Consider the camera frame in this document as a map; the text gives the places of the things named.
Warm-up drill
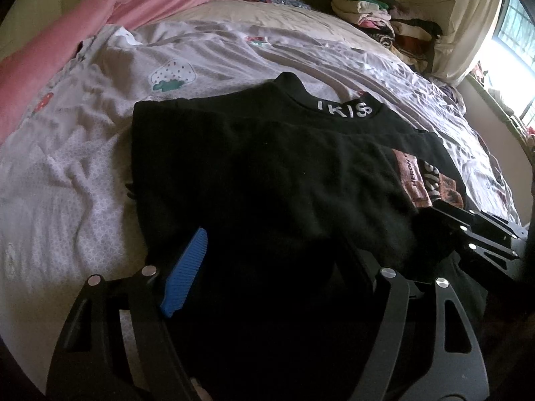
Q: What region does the cream curtain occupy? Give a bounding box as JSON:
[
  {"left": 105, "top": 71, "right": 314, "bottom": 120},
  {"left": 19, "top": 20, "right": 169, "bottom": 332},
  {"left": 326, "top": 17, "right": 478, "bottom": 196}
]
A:
[{"left": 430, "top": 0, "right": 507, "bottom": 89}]

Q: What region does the pink blanket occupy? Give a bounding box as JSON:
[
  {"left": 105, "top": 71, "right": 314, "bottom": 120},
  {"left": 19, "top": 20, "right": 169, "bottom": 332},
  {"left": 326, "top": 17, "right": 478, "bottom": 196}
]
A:
[{"left": 0, "top": 0, "right": 215, "bottom": 143}]

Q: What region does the lilac printed duvet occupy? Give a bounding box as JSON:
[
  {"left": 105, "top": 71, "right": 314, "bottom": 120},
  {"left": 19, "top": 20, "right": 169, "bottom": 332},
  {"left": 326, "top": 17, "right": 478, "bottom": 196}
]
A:
[{"left": 0, "top": 8, "right": 523, "bottom": 385}]

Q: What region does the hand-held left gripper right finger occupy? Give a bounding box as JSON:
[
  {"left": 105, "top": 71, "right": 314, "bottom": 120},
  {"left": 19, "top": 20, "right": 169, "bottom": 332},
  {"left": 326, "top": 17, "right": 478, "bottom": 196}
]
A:
[{"left": 345, "top": 240, "right": 490, "bottom": 401}]

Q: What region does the black sweater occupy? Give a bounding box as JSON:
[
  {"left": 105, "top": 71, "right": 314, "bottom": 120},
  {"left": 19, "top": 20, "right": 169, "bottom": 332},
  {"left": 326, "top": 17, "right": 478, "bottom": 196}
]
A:
[{"left": 127, "top": 72, "right": 490, "bottom": 401}]

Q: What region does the beige bed sheet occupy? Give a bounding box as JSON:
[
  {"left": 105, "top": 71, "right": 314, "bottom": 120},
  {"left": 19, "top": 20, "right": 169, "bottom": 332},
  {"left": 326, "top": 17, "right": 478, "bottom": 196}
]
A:
[{"left": 167, "top": 0, "right": 402, "bottom": 68}]

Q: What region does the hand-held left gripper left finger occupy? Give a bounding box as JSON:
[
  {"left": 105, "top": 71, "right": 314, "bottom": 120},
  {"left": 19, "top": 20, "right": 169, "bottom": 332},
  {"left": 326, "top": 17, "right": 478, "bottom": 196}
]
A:
[{"left": 46, "top": 226, "right": 210, "bottom": 401}]

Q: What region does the window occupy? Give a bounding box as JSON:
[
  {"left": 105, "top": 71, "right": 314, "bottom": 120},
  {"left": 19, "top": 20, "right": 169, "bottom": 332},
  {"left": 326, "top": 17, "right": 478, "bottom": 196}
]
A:
[{"left": 489, "top": 0, "right": 535, "bottom": 134}]

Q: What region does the pile of folded clothes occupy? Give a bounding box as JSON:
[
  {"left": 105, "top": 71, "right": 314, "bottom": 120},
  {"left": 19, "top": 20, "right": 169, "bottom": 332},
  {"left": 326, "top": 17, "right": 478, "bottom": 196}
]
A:
[{"left": 330, "top": 0, "right": 444, "bottom": 73}]

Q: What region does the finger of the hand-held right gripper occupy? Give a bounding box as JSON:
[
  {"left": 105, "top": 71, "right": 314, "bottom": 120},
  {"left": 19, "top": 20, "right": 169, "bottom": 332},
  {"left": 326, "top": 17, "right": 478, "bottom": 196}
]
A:
[
  {"left": 453, "top": 236, "right": 520, "bottom": 265},
  {"left": 422, "top": 200, "right": 524, "bottom": 240}
]

